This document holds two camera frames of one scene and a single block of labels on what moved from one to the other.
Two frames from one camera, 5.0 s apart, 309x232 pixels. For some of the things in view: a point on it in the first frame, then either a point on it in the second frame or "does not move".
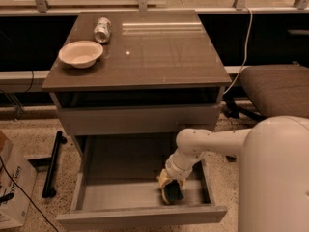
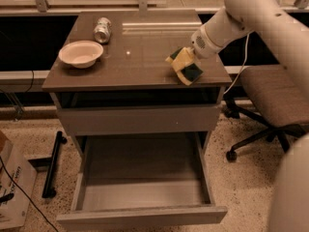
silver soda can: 102,30 does not move
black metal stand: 49,190 does not move
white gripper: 174,171 -> 202,45
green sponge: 173,191 -> 191,71
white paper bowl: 80,53 does not move
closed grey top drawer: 139,119 does not move
